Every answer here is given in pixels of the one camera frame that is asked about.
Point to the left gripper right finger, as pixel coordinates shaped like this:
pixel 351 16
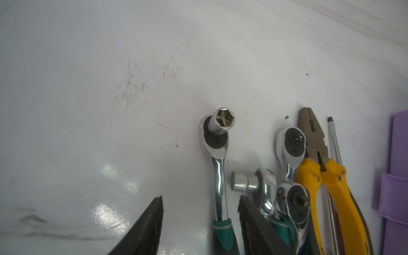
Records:
pixel 259 237

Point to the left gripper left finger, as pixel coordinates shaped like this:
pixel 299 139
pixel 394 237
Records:
pixel 144 236

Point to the red handled ratchet wrench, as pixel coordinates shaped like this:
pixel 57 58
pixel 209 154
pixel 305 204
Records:
pixel 290 149

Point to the green ratchet wrench with socket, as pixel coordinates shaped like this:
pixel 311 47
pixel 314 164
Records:
pixel 213 133

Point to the purple plastic tool box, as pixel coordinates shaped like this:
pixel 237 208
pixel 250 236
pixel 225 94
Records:
pixel 394 190

